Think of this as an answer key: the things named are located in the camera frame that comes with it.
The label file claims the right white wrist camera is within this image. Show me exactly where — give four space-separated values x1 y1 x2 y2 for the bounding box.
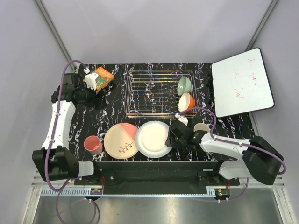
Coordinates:
175 113 188 126

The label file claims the pink plastic cup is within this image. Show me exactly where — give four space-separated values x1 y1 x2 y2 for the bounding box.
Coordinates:
84 135 103 154

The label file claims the orange book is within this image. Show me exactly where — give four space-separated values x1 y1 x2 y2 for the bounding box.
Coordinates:
94 67 114 93

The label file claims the pink beige plate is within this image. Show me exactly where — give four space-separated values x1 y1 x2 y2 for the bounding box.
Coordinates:
104 123 139 160

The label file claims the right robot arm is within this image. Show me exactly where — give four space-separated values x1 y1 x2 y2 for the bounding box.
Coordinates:
165 121 285 185

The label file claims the orange mug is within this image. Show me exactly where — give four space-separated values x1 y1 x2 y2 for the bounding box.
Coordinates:
193 123 210 133

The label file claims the aluminium rail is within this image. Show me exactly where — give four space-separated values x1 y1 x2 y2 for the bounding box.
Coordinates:
31 171 285 197

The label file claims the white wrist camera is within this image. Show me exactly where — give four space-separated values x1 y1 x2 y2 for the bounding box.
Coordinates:
84 68 101 91
175 113 188 126

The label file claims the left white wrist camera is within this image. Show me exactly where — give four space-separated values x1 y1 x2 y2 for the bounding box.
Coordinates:
84 68 101 91

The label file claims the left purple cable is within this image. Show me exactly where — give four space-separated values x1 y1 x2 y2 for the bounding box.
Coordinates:
44 60 101 224

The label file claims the white board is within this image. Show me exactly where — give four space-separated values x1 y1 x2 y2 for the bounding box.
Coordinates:
211 48 275 118

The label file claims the wire dish rack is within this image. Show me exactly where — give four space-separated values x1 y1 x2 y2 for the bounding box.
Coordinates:
124 70 195 119

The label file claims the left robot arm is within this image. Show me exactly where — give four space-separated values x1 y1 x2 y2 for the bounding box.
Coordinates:
32 71 106 185

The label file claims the white scalloped plate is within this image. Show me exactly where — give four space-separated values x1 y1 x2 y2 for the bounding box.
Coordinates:
135 121 172 158

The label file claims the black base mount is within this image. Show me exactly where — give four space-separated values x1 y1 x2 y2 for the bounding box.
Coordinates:
75 161 230 186

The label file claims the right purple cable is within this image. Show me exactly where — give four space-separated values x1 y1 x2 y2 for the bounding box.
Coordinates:
175 107 287 203

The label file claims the purple cable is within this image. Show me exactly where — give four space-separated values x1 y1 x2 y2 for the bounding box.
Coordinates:
44 60 101 224
175 107 287 203

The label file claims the white orange bowl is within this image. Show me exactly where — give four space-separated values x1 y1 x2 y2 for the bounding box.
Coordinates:
178 93 195 112

